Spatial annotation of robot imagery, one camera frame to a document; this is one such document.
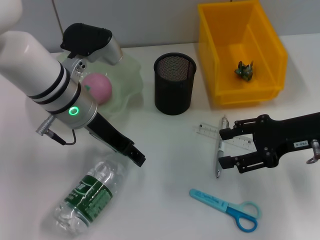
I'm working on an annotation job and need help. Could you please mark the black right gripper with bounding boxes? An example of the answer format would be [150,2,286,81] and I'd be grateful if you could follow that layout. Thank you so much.
[218,111,320,175]

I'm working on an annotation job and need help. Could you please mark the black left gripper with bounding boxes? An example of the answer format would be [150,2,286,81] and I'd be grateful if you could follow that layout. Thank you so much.
[86,113,146,167]

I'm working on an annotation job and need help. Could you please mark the clear water bottle green label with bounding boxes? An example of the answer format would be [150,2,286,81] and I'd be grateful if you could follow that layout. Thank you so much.
[54,159,130,237]

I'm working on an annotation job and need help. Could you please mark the pink peach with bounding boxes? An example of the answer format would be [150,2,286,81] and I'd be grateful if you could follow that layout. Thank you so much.
[81,72,113,106]

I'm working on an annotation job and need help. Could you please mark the green plastic wrapper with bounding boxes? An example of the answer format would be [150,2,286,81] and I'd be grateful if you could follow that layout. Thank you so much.
[233,60,255,82]

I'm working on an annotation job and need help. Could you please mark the silver pen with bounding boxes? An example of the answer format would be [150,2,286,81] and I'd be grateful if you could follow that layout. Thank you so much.
[215,116,230,179]

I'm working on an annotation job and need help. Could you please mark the clear plastic ruler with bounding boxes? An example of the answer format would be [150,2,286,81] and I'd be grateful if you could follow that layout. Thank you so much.
[192,121,256,151]

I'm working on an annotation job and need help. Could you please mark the blue scissors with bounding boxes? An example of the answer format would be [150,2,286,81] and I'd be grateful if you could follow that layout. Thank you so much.
[189,188,263,233]

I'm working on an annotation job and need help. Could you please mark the black mesh pen holder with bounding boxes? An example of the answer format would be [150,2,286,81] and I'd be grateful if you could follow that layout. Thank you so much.
[153,52,197,116]

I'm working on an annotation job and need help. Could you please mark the green glass fruit plate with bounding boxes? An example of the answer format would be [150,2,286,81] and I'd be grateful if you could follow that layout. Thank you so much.
[56,44,145,121]

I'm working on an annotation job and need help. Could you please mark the yellow plastic bin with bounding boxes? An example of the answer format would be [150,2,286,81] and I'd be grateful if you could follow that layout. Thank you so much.
[197,0,288,106]

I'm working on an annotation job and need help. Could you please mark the right gripper cable with plug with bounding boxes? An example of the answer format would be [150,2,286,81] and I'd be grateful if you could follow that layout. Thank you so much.
[306,139,320,165]

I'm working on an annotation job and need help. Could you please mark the gripper cable with plug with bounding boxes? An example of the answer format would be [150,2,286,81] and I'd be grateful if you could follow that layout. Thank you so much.
[36,115,76,146]
[306,139,320,165]

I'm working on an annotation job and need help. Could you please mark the left gripper cable with plug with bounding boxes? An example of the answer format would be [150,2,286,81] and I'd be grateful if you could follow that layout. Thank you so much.
[36,115,76,146]

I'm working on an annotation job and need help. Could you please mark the left wrist camera housing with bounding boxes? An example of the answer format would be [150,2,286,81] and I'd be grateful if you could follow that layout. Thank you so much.
[59,22,123,66]

